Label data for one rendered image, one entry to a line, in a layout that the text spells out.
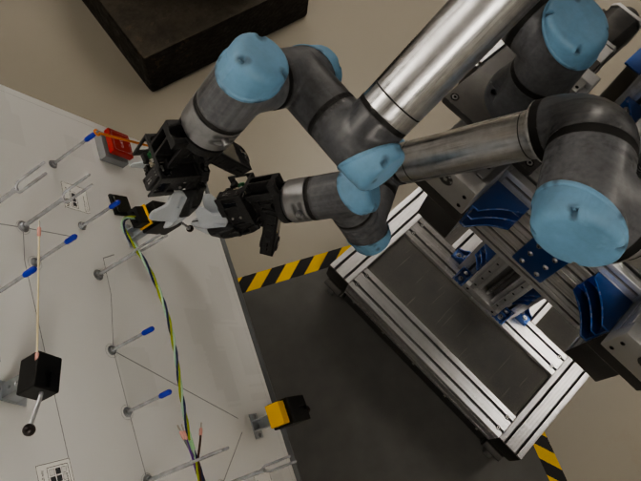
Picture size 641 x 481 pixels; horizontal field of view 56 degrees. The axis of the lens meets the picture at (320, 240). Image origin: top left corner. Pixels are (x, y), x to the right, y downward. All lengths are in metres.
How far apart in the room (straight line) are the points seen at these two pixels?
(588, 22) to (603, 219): 0.43
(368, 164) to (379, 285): 1.31
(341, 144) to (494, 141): 0.29
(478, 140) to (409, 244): 1.18
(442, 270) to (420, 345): 0.28
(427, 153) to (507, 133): 0.15
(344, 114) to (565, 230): 0.31
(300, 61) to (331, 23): 2.09
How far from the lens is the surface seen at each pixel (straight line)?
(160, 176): 0.83
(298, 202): 0.98
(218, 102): 0.73
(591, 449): 2.41
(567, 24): 1.09
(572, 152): 0.82
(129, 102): 2.60
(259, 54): 0.71
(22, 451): 0.82
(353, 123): 0.74
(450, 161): 1.00
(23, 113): 1.09
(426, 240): 2.11
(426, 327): 2.01
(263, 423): 1.16
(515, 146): 0.94
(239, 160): 0.89
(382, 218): 1.05
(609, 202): 0.78
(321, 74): 0.78
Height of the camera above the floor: 2.09
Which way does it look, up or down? 67 degrees down
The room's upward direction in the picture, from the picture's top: 16 degrees clockwise
